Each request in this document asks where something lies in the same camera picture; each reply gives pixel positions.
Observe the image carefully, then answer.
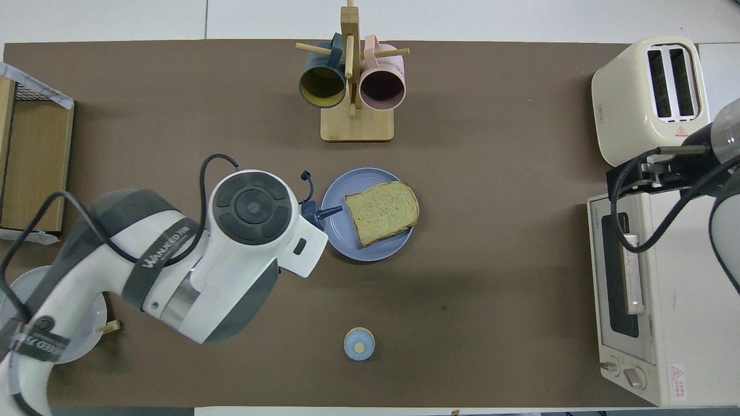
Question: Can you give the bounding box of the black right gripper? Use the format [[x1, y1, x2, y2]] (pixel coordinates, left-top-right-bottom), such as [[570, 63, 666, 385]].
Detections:
[[606, 124, 721, 192]]

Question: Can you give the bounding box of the toasted bread slice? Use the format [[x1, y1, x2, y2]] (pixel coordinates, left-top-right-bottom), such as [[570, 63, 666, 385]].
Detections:
[[345, 181, 420, 248]]

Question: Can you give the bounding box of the blue round plate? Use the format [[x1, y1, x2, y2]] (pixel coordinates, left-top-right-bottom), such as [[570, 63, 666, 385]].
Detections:
[[321, 168, 415, 262]]

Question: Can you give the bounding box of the grey round plate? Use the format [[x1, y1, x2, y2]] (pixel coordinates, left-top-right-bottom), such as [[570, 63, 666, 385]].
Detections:
[[0, 266, 109, 365]]

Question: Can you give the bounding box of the cream two-slot toaster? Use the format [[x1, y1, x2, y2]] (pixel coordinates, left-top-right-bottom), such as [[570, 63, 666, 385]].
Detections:
[[591, 36, 712, 168]]

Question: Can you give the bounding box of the white toaster oven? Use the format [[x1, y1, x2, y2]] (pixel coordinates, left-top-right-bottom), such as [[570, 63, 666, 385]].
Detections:
[[587, 191, 740, 408]]

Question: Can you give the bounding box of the brown table mat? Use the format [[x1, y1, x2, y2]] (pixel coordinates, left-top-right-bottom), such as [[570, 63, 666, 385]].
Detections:
[[0, 39, 703, 408]]

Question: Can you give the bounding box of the pink ribbed mug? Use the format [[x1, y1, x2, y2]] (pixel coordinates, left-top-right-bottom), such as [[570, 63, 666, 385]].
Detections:
[[359, 35, 406, 112]]

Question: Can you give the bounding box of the wooden mug tree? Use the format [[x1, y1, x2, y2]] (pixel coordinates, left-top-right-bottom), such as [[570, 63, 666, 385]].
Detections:
[[295, 0, 410, 143]]

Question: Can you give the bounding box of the teal mug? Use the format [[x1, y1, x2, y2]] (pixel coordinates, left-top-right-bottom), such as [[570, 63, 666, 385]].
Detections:
[[298, 33, 349, 109]]

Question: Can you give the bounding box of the small blue bell wooden knob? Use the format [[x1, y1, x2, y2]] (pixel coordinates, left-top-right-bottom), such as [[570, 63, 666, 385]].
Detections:
[[344, 327, 376, 361]]

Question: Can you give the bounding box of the wooden shelf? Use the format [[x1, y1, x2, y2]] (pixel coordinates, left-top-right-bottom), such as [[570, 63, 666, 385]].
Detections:
[[0, 75, 75, 233]]

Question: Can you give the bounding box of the white checked cloth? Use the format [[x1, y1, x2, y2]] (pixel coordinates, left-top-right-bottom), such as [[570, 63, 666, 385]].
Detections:
[[0, 61, 75, 110]]

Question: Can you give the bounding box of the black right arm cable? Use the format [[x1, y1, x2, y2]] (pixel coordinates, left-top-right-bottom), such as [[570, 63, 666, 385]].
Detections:
[[610, 147, 740, 255]]

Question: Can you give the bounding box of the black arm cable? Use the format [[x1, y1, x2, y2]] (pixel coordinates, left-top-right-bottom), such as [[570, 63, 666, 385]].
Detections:
[[0, 153, 241, 416], [610, 147, 740, 255]]

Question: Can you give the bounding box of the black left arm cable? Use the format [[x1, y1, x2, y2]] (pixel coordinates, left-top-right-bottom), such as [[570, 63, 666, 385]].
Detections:
[[0, 153, 241, 416]]

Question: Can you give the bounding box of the black wire basket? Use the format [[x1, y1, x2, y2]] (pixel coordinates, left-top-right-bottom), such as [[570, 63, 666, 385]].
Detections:
[[12, 81, 58, 103]]

